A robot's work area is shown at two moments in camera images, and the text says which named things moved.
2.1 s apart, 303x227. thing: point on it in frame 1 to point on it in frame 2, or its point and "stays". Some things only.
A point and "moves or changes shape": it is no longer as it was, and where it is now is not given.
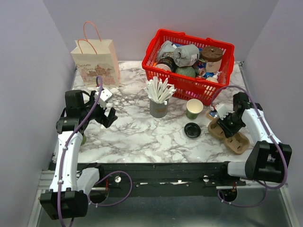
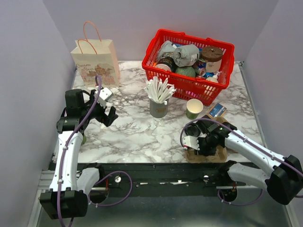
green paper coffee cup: [84, 140] stays
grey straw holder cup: [158, 110] stays
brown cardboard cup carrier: [237, 143] moves or changes shape
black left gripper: [106, 121] stays
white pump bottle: [214, 79] stays
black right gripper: [228, 131] to [204, 152]
